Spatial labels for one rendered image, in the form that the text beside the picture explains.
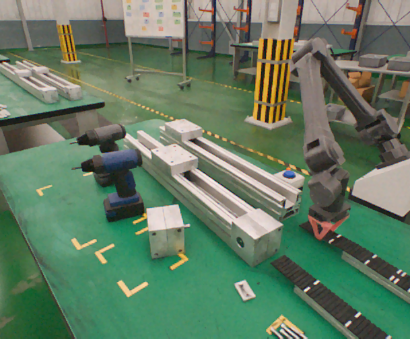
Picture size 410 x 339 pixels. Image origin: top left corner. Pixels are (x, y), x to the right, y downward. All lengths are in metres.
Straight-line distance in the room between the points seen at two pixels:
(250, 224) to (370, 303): 0.32
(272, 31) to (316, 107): 3.37
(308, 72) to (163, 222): 0.60
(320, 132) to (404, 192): 0.41
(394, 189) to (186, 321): 0.77
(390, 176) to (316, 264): 0.42
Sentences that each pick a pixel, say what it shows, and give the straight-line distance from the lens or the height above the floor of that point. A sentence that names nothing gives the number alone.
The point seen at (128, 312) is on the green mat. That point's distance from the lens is 0.73.
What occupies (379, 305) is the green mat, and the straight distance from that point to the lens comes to 0.83.
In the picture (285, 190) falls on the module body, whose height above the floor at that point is 0.86.
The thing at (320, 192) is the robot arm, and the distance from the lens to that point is 0.75.
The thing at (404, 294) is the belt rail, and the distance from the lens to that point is 0.86.
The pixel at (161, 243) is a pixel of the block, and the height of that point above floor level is 0.83.
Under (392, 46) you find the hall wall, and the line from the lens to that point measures 8.60.
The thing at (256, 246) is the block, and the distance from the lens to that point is 0.77.
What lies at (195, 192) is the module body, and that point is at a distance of 0.92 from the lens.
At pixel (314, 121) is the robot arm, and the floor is 1.11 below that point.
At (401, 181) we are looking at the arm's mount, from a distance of 1.11.
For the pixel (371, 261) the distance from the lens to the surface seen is 0.88.
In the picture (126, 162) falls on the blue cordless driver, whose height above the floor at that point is 0.97.
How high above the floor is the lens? 1.36
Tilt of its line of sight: 28 degrees down
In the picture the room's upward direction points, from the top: straight up
